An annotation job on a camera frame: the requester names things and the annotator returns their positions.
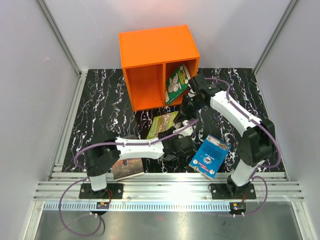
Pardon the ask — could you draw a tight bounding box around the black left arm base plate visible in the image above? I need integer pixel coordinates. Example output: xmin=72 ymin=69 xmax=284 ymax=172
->
xmin=79 ymin=183 xmax=124 ymax=200

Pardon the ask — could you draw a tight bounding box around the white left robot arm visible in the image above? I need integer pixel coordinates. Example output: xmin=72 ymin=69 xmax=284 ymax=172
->
xmin=83 ymin=119 xmax=197 ymax=199

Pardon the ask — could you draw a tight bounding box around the black connector box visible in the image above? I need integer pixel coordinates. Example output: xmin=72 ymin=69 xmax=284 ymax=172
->
xmin=96 ymin=201 xmax=110 ymax=210
xmin=229 ymin=202 xmax=247 ymax=215

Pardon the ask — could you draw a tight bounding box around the green coin cover book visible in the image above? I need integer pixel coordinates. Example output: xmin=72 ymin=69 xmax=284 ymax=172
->
xmin=165 ymin=64 xmax=191 ymax=105

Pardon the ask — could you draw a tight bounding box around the slotted white cable duct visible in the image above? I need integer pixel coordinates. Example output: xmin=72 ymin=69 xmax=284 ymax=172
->
xmin=44 ymin=201 xmax=230 ymax=212

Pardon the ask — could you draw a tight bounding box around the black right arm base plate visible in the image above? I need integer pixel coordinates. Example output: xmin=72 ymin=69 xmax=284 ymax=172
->
xmin=208 ymin=183 xmax=257 ymax=200

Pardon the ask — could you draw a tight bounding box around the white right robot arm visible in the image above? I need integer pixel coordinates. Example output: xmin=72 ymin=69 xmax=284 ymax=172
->
xmin=173 ymin=74 xmax=279 ymax=199

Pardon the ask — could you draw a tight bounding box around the orange two-compartment shelf box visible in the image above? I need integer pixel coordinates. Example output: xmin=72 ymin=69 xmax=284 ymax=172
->
xmin=119 ymin=25 xmax=200 ymax=112

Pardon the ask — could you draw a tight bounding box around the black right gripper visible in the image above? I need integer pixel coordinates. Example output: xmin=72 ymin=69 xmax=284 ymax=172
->
xmin=173 ymin=95 xmax=206 ymax=125

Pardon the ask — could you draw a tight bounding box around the right black connector box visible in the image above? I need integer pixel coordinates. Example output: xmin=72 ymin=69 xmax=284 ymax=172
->
xmin=229 ymin=202 xmax=247 ymax=215

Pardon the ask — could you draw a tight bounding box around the blue book with round badges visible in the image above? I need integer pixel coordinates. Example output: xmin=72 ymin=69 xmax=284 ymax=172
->
xmin=189 ymin=134 xmax=231 ymax=180

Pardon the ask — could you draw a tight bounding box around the aluminium rail frame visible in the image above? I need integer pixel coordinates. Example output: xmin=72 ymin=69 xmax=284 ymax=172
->
xmin=35 ymin=69 xmax=313 ymax=240

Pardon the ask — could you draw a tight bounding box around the A Tale of Two Cities book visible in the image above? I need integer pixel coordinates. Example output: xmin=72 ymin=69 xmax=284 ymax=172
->
xmin=112 ymin=158 xmax=145 ymax=181

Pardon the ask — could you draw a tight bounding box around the left black connector box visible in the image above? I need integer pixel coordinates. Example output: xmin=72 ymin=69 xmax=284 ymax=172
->
xmin=96 ymin=201 xmax=110 ymax=210

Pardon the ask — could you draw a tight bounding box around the lime green spine book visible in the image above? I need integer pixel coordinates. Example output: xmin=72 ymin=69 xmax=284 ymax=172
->
xmin=146 ymin=111 xmax=178 ymax=140

